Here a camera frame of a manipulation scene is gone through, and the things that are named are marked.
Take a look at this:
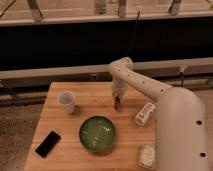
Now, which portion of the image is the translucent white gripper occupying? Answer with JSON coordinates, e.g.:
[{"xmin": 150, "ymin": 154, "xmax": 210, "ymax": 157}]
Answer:
[{"xmin": 112, "ymin": 79, "xmax": 128, "ymax": 102}]

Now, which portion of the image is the dark red pepper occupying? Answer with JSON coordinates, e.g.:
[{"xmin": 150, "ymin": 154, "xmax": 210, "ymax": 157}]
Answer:
[{"xmin": 114, "ymin": 96, "xmax": 120, "ymax": 110}]

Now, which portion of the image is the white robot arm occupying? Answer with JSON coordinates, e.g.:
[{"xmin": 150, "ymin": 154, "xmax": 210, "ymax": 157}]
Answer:
[{"xmin": 108, "ymin": 57, "xmax": 210, "ymax": 171}]

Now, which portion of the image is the green ceramic bowl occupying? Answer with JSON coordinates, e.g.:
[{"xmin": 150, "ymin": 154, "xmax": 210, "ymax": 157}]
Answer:
[{"xmin": 79, "ymin": 116, "xmax": 116, "ymax": 153}]

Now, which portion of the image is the clear plastic cup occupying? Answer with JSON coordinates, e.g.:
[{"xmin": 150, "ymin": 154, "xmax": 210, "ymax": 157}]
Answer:
[{"xmin": 57, "ymin": 91, "xmax": 75, "ymax": 114}]

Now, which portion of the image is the clear wrapped packet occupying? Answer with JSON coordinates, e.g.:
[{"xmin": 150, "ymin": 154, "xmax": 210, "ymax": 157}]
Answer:
[{"xmin": 138, "ymin": 144, "xmax": 155, "ymax": 170}]

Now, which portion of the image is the black smartphone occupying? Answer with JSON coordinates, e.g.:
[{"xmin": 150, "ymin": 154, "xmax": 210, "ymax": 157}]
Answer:
[{"xmin": 35, "ymin": 131, "xmax": 61, "ymax": 158}]

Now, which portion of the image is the black hanging cable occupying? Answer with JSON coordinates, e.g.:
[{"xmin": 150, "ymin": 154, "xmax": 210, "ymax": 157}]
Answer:
[{"xmin": 124, "ymin": 10, "xmax": 141, "ymax": 60}]

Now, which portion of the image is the black cable at left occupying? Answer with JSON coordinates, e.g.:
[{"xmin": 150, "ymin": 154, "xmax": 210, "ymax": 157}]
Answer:
[{"xmin": 0, "ymin": 79, "xmax": 19, "ymax": 107}]

